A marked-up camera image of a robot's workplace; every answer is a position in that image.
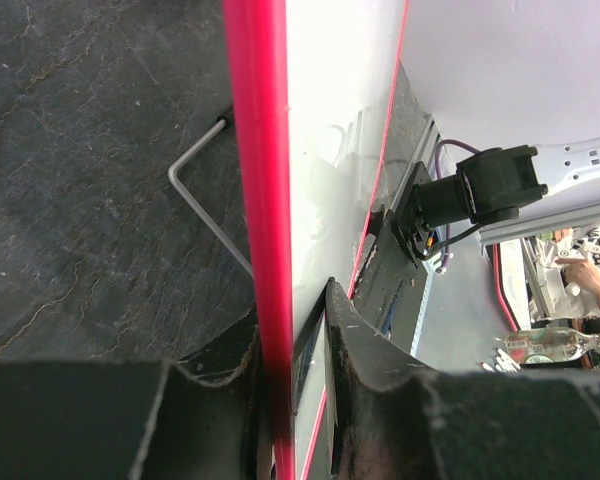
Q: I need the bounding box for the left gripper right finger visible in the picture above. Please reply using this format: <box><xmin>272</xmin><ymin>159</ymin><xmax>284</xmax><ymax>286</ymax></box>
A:
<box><xmin>325</xmin><ymin>280</ymin><xmax>600</xmax><ymax>479</ymax></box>

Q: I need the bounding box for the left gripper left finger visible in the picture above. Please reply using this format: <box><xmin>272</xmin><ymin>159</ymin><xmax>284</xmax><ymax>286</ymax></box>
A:
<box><xmin>0</xmin><ymin>311</ymin><xmax>273</xmax><ymax>479</ymax></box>

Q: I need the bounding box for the pink framed whiteboard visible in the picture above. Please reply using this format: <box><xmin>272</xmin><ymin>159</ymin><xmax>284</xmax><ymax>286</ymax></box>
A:
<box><xmin>222</xmin><ymin>1</ymin><xmax>409</xmax><ymax>479</ymax></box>

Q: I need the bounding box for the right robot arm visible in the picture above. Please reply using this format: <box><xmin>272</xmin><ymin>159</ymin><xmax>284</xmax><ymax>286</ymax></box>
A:
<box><xmin>391</xmin><ymin>137</ymin><xmax>600</xmax><ymax>261</ymax></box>

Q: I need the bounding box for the bystander hand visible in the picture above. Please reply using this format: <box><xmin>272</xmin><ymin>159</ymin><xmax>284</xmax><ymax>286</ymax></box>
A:
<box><xmin>557</xmin><ymin>258</ymin><xmax>600</xmax><ymax>300</ymax></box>

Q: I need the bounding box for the clear glass bottle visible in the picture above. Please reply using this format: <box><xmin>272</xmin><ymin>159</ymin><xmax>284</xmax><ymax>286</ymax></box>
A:
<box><xmin>503</xmin><ymin>327</ymin><xmax>600</xmax><ymax>369</ymax></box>

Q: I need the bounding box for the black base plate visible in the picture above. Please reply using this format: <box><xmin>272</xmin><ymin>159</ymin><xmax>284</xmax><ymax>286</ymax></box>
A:
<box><xmin>353</xmin><ymin>206</ymin><xmax>430</xmax><ymax>354</ymax></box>

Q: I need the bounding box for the whiteboard wire stand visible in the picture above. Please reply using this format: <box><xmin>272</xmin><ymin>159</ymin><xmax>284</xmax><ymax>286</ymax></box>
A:
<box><xmin>167</xmin><ymin>114</ymin><xmax>253</xmax><ymax>276</ymax></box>

